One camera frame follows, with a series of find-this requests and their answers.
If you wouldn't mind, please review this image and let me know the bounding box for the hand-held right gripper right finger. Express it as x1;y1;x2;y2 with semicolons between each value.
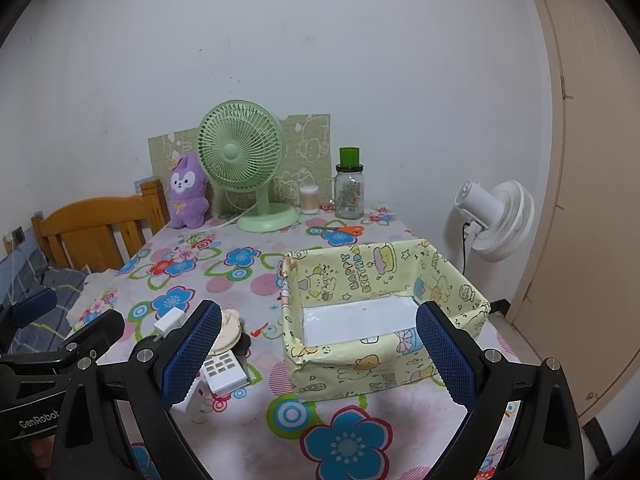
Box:
416;301;586;480

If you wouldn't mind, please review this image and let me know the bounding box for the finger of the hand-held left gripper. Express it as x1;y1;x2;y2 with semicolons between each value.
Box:
0;308;126;376
0;287;59;351

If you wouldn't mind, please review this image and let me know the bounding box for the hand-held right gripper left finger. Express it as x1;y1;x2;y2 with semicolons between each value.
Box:
52;299;223;480

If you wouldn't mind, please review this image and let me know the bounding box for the white plug charger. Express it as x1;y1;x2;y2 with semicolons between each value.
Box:
152;307;187;337

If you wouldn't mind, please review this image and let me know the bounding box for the white remote control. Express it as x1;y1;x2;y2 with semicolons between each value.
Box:
202;351;249;395

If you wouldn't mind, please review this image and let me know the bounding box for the beige round compact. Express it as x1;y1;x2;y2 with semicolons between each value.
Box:
210;309;244;356

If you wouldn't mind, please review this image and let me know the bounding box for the yellow cartoon fabric storage box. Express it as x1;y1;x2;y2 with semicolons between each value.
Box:
279;238;492;404

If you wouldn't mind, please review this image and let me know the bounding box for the grey plaid bedding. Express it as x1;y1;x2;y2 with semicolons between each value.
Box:
0;247;88;356

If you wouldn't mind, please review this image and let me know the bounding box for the wooden bed headboard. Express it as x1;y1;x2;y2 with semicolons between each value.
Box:
31;179;169;272

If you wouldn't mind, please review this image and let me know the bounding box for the floral tablecloth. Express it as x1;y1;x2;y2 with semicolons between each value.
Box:
67;202;526;480

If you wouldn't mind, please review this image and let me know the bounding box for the white standing fan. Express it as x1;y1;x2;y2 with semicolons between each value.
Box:
454;180;536;263

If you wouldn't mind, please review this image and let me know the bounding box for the purple plush toy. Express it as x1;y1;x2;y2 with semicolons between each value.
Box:
167;154;210;230

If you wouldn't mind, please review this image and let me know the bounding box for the glass jar with green lid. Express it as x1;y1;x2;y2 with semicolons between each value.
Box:
328;147;366;220

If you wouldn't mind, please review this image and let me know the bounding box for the clear cotton swab jar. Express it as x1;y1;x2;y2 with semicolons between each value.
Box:
299;185;321;216

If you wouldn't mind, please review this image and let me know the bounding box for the green desk fan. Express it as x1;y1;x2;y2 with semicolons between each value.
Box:
196;100;301;233

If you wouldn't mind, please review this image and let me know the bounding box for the beige door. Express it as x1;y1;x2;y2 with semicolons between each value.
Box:
510;0;640;421

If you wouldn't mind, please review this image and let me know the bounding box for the green cartoon printed board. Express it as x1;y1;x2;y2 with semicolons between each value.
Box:
147;113;332;221

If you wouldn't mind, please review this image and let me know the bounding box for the black fan cable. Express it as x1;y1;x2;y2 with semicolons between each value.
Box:
460;222;472;281

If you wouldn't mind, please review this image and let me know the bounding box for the white fan cable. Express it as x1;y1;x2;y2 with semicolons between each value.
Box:
197;212;251;233

